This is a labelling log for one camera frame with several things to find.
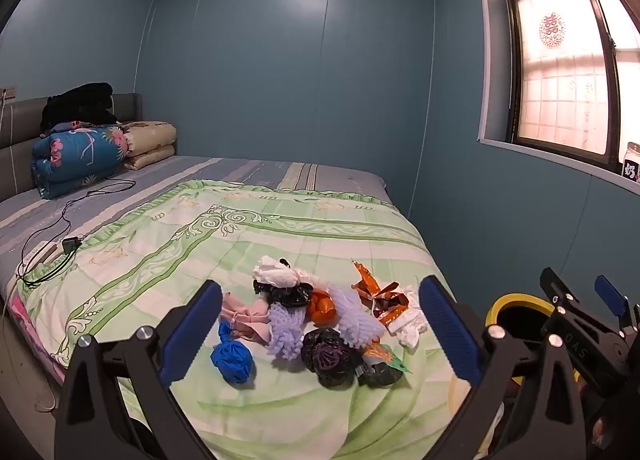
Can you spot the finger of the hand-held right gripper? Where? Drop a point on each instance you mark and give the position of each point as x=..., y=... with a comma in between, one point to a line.
x=552, y=285
x=610, y=292

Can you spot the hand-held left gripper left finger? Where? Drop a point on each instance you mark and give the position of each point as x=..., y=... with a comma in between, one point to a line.
x=192, y=325

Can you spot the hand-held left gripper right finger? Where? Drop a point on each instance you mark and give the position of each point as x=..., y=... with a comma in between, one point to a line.
x=450, y=330

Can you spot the white paper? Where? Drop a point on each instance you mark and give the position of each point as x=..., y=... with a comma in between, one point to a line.
x=410, y=330

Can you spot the yellow-rimmed black bin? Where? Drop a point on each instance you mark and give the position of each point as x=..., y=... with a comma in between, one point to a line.
x=515, y=299

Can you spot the pink plastic bag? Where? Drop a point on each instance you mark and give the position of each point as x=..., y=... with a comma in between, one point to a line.
x=245, y=320

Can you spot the blue plastic bag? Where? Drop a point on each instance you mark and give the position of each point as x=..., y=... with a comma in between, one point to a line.
x=232, y=362

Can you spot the green orange snack wrapper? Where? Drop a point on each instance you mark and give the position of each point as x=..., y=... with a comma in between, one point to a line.
x=397, y=365

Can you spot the small purple foam net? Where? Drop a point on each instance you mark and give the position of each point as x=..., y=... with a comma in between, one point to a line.
x=285, y=340

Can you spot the large purple foam net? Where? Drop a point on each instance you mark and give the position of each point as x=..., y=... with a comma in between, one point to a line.
x=355, y=322

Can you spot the white plastic bag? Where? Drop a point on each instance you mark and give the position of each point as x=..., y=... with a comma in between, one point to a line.
x=277, y=274

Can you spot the black purple plastic bag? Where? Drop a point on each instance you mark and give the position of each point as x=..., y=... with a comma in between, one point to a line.
x=327, y=355

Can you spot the orange plastic bag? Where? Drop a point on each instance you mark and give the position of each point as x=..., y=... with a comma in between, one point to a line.
x=320, y=310

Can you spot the green floral blanket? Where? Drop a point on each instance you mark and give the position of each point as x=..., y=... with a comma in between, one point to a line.
x=250, y=235

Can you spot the clear jar with dark label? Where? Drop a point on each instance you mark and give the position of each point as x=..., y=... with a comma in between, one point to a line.
x=631, y=164

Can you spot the black power adapter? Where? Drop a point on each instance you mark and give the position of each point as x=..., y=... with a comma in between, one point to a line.
x=71, y=246

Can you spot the striped bed sheet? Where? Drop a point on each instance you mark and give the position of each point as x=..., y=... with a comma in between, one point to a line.
x=225, y=172

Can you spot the white power strip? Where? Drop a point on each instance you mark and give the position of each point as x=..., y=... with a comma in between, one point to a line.
x=44, y=254

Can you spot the beige folded quilt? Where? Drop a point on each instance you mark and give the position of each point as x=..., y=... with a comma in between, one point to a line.
x=150, y=139

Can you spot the brown framed window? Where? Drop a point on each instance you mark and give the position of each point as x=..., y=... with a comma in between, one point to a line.
x=560, y=89

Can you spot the blue floral folded quilt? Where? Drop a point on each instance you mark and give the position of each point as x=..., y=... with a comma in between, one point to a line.
x=75, y=159

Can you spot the black clothes pile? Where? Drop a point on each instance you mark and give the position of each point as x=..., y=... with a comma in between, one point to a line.
x=80, y=104

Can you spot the red paper window decal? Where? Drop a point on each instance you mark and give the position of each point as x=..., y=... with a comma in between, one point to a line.
x=552, y=32

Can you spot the wall socket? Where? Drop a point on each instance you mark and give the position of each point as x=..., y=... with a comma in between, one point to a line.
x=9, y=91

